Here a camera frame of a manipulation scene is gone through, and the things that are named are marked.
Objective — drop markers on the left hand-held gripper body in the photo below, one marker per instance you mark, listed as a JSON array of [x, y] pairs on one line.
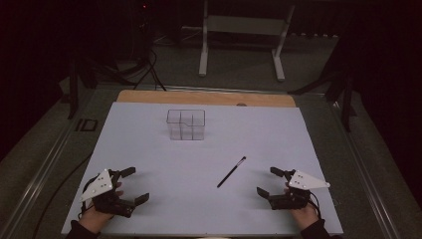
[[101, 186]]

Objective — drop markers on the white table sheet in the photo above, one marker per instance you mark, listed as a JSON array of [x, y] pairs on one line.
[[199, 205]]

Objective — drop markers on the wooden table board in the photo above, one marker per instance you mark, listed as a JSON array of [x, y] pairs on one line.
[[199, 98]]

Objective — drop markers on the black tripod stand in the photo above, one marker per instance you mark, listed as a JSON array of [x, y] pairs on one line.
[[346, 103], [73, 89]]

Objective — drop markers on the person's right hand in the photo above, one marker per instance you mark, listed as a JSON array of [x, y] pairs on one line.
[[307, 216]]

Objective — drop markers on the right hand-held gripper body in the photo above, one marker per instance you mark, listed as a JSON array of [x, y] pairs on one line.
[[298, 192]]

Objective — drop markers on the person's left hand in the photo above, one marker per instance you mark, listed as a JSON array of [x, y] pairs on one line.
[[94, 219]]

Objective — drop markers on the metal floor rail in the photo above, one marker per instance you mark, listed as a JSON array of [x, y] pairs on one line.
[[365, 172], [40, 174]]

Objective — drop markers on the clear plastic compartment box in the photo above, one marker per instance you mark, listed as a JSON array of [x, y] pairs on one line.
[[185, 124]]

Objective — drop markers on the dark equipment with red light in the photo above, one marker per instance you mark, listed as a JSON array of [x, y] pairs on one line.
[[144, 20]]

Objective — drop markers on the white metal stand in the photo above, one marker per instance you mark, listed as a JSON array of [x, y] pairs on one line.
[[245, 26]]

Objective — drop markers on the black pen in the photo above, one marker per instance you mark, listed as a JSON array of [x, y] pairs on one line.
[[231, 172]]

